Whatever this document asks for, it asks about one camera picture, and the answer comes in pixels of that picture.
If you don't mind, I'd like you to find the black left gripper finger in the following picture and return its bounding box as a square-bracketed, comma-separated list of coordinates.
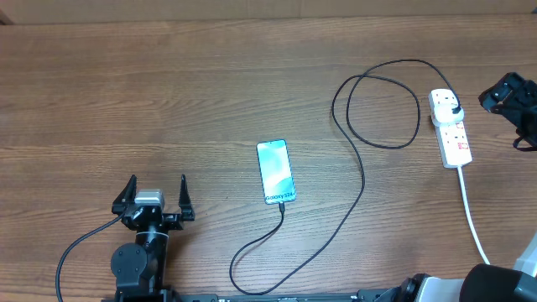
[112, 174, 137, 214]
[178, 174, 196, 221]

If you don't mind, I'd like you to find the blue smartphone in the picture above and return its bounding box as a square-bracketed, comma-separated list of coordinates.
[256, 139, 296, 205]

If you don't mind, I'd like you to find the black charger cable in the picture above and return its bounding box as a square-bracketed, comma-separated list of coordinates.
[228, 58, 464, 296]

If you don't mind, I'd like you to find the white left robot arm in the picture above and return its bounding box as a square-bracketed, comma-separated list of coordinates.
[55, 175, 196, 301]

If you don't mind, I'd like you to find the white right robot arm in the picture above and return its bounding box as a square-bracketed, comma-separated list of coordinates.
[376, 72, 536, 302]

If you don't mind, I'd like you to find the white charger adapter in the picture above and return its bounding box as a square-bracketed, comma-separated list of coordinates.
[431, 102, 465, 127]

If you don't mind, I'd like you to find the white power strip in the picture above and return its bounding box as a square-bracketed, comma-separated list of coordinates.
[428, 89, 472, 169]

